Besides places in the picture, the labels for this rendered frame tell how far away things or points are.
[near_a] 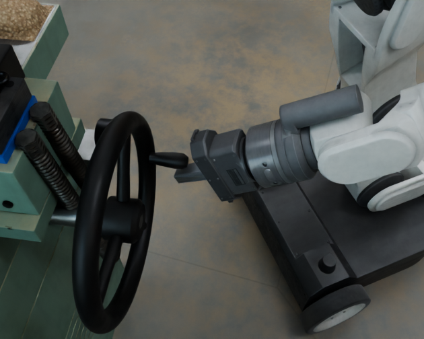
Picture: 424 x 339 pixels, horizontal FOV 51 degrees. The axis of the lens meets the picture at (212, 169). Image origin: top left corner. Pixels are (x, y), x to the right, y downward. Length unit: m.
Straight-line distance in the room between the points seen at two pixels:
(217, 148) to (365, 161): 0.20
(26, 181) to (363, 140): 0.37
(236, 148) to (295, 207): 0.77
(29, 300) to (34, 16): 0.46
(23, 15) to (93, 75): 1.29
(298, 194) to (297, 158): 0.82
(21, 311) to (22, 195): 0.31
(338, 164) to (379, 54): 0.30
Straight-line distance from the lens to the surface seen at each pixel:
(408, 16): 0.76
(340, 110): 0.54
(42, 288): 0.86
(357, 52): 0.97
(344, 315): 1.41
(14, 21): 0.76
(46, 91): 0.57
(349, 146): 0.53
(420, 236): 1.44
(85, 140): 0.96
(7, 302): 0.76
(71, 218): 0.61
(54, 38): 0.79
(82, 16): 2.38
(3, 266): 0.72
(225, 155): 0.60
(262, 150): 0.58
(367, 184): 1.27
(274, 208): 1.34
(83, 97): 1.95
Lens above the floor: 1.33
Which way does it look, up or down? 55 degrees down
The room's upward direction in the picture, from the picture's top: straight up
